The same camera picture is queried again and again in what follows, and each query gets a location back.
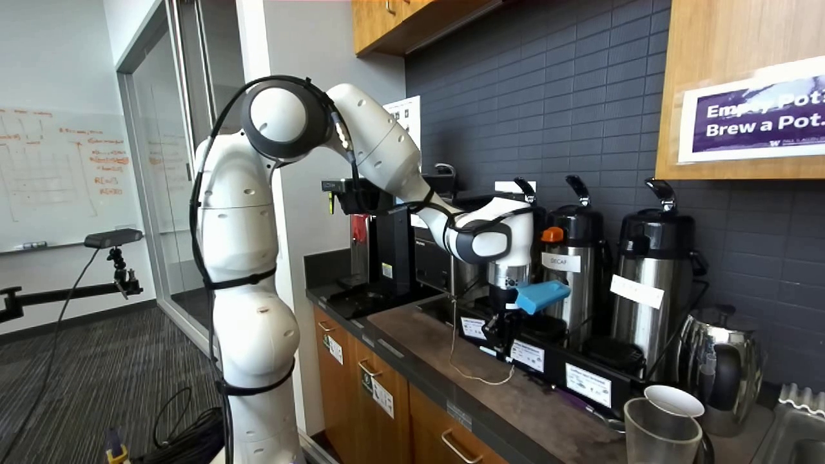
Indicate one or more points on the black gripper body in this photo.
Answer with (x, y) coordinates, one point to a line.
(500, 322)

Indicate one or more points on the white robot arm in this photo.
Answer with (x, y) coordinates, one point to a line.
(232, 230)

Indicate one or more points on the left steel airpot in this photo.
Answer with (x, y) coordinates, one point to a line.
(518, 215)

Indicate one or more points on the black airpot rack tray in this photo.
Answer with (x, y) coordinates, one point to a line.
(602, 372)

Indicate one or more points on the middle steel airpot orange tab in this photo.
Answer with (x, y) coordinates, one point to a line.
(570, 253)

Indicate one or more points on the black coffee brewer machine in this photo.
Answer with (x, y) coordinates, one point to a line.
(391, 260)

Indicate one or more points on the wooden lower cabinets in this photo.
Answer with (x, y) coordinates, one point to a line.
(374, 415)

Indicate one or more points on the right steel airpot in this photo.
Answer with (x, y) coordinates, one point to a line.
(655, 274)

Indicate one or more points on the white paper cup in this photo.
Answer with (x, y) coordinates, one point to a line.
(673, 399)

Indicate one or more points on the clear plastic pitcher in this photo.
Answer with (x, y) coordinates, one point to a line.
(655, 437)

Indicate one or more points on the glass coffee carafe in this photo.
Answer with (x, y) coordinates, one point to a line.
(723, 367)

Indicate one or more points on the metal drying rack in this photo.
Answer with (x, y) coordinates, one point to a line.
(798, 429)

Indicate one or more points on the wooden upper cabinet left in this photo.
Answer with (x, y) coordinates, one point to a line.
(401, 27)

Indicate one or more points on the wooden cabinet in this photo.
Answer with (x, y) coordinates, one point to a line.
(714, 41)
(401, 27)

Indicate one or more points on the purple brew sign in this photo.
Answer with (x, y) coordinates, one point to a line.
(775, 114)

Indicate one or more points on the wooden upper cabinet right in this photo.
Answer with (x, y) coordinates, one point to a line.
(714, 41)

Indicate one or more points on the whiteboard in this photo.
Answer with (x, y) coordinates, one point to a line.
(63, 175)

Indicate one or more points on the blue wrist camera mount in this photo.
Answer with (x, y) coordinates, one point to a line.
(534, 296)

